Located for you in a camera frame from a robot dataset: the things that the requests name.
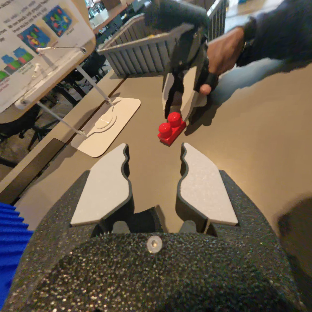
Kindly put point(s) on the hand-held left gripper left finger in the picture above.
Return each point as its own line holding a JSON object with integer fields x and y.
{"x": 102, "y": 192}

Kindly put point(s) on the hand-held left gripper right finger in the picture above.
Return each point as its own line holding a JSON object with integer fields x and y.
{"x": 207, "y": 192}

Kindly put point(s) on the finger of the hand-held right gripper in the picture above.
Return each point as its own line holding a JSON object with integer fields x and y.
{"x": 168, "y": 85}
{"x": 190, "y": 97}

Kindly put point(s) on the red two-stud block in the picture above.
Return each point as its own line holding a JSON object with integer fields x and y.
{"x": 170, "y": 134}

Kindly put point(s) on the blue ribbed plastic bin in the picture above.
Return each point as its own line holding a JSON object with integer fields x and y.
{"x": 12, "y": 243}

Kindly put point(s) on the person's right hand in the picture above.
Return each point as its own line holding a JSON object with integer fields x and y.
{"x": 226, "y": 48}

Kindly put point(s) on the grey ribbed plastic bin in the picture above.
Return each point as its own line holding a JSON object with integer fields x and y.
{"x": 136, "y": 56}

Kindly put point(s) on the black office chair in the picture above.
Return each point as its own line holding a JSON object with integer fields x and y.
{"x": 22, "y": 121}

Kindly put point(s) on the instruction poster board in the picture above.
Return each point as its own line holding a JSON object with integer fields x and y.
{"x": 48, "y": 24}

